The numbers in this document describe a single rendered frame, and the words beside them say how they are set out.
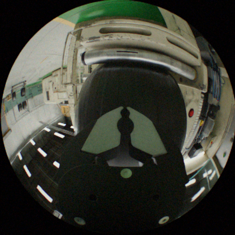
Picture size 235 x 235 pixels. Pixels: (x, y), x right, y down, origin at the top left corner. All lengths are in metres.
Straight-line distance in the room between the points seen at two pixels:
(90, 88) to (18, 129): 11.53
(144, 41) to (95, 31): 0.12
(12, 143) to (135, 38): 12.03
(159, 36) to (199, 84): 0.18
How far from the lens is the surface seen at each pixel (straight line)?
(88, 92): 0.16
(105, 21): 0.25
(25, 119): 11.62
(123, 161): 0.16
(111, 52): 0.21
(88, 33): 0.23
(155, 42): 0.22
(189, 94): 0.40
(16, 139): 11.86
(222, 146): 0.66
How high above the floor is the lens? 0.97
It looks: 25 degrees up
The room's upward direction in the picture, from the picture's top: 178 degrees counter-clockwise
